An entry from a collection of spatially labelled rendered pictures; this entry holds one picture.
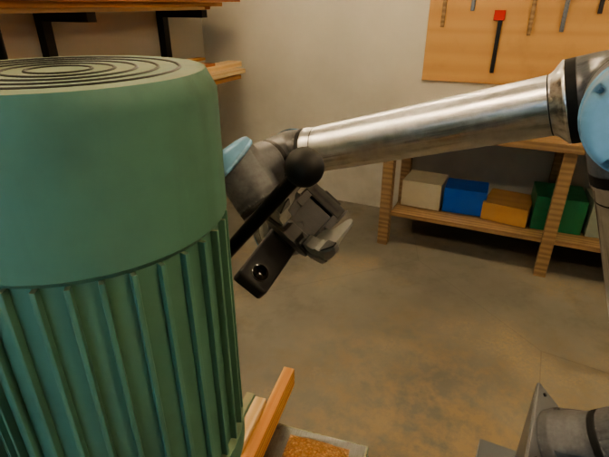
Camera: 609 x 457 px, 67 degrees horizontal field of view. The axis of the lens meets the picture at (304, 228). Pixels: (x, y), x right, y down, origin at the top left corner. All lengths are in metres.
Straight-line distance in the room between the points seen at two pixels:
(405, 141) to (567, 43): 2.75
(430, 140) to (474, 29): 2.74
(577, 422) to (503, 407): 1.21
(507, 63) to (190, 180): 3.28
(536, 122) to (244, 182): 0.45
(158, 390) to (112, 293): 0.07
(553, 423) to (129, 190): 0.95
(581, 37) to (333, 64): 1.64
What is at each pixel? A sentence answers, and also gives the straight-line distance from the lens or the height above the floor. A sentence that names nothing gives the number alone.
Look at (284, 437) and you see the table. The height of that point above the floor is 0.90.
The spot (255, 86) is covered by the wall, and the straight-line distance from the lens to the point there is 4.10.
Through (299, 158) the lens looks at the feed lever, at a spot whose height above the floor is 1.42.
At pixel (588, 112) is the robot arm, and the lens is 0.56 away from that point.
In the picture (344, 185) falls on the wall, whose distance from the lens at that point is 3.94.
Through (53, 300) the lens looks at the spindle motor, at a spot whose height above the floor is 1.40.
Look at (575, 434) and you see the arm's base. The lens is 1.05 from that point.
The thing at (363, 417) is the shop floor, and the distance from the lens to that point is 2.07.
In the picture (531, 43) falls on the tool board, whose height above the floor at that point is 1.31.
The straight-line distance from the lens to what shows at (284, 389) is 0.84.
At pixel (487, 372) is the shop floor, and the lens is 2.39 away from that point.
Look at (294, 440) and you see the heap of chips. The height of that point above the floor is 0.91.
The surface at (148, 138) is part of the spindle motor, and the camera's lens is 0.23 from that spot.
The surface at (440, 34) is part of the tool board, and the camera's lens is 3.51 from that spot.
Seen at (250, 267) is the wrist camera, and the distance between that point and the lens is 0.60.
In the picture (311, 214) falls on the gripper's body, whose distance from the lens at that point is 0.60.
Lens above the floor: 1.54
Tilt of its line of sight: 26 degrees down
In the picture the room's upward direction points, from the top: straight up
